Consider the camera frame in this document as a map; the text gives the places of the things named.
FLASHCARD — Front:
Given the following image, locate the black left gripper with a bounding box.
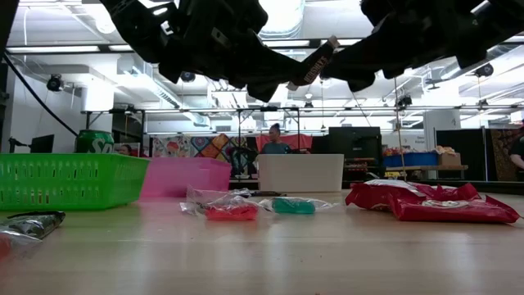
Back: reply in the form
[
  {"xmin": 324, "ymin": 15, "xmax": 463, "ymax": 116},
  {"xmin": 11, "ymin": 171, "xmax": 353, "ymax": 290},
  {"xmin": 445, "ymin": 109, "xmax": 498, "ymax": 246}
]
[{"xmin": 179, "ymin": 20, "xmax": 316, "ymax": 103}]

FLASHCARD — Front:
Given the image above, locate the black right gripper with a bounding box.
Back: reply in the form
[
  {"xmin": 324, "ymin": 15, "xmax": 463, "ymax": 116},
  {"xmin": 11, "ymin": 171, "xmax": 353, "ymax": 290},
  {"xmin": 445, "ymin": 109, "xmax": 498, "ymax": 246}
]
[{"xmin": 321, "ymin": 24, "xmax": 447, "ymax": 93}]

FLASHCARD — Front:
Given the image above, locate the red KitKat candy bar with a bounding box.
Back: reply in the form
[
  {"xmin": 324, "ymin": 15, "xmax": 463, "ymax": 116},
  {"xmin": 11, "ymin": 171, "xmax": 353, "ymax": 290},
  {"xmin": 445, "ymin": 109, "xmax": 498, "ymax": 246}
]
[
  {"xmin": 344, "ymin": 179, "xmax": 417, "ymax": 212},
  {"xmin": 444, "ymin": 182, "xmax": 481, "ymax": 202},
  {"xmin": 409, "ymin": 182, "xmax": 447, "ymax": 200},
  {"xmin": 388, "ymin": 192, "xmax": 522, "ymax": 225}
]

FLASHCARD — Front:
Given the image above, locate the teal gummy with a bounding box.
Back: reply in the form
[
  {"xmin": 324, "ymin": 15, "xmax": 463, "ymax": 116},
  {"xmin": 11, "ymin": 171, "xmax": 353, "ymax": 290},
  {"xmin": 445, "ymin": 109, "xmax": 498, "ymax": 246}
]
[{"xmin": 257, "ymin": 195, "xmax": 341, "ymax": 216}]

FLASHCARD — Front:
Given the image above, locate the red gummy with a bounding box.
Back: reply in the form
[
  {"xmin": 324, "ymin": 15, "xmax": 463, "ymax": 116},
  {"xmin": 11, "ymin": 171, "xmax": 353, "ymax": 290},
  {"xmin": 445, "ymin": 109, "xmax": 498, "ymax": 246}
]
[{"xmin": 179, "ymin": 184, "xmax": 269, "ymax": 223}]

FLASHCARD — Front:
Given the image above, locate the orange gummy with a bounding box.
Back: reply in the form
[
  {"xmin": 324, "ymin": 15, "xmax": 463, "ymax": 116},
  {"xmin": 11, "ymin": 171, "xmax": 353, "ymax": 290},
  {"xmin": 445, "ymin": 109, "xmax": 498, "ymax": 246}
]
[{"xmin": 0, "ymin": 229, "xmax": 42, "ymax": 261}]

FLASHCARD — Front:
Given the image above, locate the red cloth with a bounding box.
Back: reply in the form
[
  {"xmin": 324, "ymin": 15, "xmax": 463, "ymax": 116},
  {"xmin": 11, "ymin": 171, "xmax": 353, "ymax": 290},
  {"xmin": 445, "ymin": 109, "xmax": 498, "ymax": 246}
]
[{"xmin": 255, "ymin": 134, "xmax": 314, "ymax": 156}]

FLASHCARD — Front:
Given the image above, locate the large black monitor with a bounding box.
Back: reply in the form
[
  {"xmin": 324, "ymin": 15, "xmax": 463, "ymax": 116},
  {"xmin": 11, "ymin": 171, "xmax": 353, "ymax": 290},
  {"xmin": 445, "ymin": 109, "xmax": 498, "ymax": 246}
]
[{"xmin": 310, "ymin": 126, "xmax": 382, "ymax": 161}]

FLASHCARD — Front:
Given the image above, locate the thin wooden pole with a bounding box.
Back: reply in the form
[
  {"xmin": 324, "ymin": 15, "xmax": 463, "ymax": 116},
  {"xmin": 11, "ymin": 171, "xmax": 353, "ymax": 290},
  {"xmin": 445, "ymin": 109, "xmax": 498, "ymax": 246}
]
[{"xmin": 392, "ymin": 76, "xmax": 409, "ymax": 182}]

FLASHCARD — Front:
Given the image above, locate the white plastic basket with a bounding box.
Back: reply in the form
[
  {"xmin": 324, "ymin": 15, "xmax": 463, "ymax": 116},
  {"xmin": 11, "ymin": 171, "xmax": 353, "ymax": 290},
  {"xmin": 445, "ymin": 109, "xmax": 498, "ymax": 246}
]
[{"xmin": 256, "ymin": 153, "xmax": 346, "ymax": 193}]

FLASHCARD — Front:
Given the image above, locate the colourful patchwork quilt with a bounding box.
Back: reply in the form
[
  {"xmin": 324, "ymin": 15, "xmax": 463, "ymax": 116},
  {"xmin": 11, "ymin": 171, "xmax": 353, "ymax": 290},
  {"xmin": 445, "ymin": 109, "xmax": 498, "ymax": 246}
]
[{"xmin": 150, "ymin": 133, "xmax": 250, "ymax": 159}]

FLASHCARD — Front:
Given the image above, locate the blue plastic bin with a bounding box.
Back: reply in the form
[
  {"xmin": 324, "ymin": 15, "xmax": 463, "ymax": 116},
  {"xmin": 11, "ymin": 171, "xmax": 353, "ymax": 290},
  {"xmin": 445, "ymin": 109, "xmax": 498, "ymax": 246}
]
[{"xmin": 382, "ymin": 152, "xmax": 440, "ymax": 168}]

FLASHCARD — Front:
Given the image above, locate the wooden shelf board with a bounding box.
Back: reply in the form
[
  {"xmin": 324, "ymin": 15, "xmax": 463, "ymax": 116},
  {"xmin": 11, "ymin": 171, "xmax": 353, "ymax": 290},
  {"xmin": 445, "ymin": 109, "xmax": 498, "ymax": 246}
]
[{"xmin": 343, "ymin": 164, "xmax": 470, "ymax": 173}]

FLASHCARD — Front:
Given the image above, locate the cardboard box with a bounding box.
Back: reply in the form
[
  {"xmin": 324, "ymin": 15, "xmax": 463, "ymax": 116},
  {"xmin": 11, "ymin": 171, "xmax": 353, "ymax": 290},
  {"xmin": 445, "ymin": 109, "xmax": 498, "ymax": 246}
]
[{"xmin": 436, "ymin": 151, "xmax": 463, "ymax": 167}]

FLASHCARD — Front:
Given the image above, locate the black partition panel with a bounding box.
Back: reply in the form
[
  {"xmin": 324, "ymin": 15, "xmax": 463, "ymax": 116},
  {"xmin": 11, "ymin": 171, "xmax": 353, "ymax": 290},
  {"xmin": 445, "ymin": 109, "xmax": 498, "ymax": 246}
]
[{"xmin": 435, "ymin": 128, "xmax": 488, "ymax": 182}]

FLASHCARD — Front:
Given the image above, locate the pink translucent plastic basket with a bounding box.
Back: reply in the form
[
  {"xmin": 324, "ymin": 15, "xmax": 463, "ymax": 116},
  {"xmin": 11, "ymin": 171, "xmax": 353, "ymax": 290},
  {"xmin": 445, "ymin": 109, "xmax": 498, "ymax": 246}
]
[{"xmin": 140, "ymin": 157, "xmax": 233, "ymax": 198}]

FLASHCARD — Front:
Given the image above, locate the green Sprite soda can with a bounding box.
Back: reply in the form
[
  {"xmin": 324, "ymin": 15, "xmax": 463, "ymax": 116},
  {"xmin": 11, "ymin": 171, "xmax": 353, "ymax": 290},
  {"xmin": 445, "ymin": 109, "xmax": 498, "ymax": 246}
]
[{"xmin": 75, "ymin": 129, "xmax": 116, "ymax": 155}]

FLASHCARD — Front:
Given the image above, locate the green slotted plastic basket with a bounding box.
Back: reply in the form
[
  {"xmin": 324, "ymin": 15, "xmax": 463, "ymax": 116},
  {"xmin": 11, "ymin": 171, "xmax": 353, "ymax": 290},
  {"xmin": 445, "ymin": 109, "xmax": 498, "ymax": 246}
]
[{"xmin": 0, "ymin": 152, "xmax": 151, "ymax": 212}]

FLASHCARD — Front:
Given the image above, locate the small black monitor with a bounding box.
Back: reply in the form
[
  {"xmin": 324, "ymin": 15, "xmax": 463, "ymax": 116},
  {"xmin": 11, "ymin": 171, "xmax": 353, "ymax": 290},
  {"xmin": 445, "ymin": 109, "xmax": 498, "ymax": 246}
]
[{"xmin": 29, "ymin": 134, "xmax": 56, "ymax": 155}]

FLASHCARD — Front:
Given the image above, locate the black metal stand frame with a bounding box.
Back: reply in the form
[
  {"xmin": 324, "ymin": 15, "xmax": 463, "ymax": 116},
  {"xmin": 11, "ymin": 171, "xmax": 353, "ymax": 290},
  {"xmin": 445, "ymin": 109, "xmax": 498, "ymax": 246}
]
[{"xmin": 236, "ymin": 105, "xmax": 303, "ymax": 181}]

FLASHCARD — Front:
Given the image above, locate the black hanging cable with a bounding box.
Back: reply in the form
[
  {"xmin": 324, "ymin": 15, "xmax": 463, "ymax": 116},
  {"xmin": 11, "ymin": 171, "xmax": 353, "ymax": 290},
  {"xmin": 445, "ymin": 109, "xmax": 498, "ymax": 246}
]
[{"xmin": 2, "ymin": 51, "xmax": 79, "ymax": 137}]

